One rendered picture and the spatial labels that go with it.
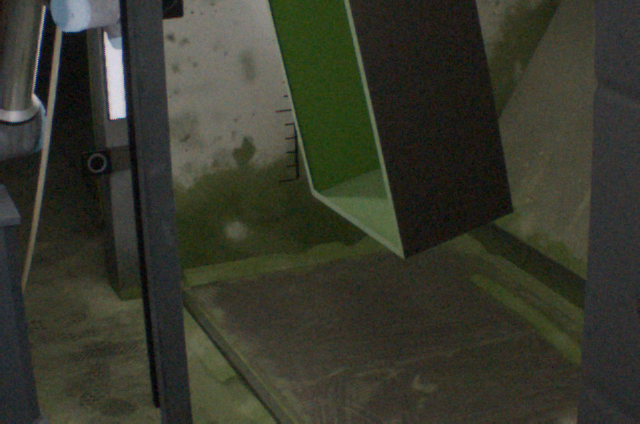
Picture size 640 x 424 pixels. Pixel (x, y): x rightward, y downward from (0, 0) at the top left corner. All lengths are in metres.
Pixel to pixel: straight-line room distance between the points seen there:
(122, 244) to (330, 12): 1.11
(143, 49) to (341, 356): 1.88
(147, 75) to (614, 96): 0.88
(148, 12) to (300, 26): 1.69
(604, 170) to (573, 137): 2.83
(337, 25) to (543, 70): 1.11
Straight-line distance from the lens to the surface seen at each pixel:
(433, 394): 3.49
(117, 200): 4.15
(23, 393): 3.45
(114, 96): 4.03
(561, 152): 4.28
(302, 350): 3.75
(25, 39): 3.12
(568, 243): 4.07
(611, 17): 1.39
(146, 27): 2.01
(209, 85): 4.14
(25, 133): 3.30
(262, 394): 3.52
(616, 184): 1.43
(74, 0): 2.41
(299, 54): 3.67
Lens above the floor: 1.69
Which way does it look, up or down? 18 degrees down
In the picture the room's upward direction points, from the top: 2 degrees counter-clockwise
